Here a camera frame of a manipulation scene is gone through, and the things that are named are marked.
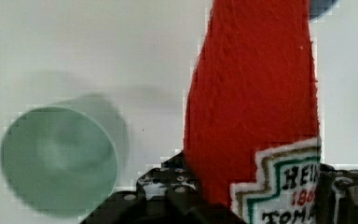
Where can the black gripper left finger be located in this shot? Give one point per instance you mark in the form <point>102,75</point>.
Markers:
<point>168,194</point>

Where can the felt Heinz ketchup bottle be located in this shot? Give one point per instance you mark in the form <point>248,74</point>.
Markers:
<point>252,130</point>

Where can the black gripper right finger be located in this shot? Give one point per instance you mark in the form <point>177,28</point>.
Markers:
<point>337,196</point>

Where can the blue bowl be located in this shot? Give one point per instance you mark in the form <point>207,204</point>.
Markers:
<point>318,8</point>

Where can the green cup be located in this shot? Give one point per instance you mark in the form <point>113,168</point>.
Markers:
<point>65,159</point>

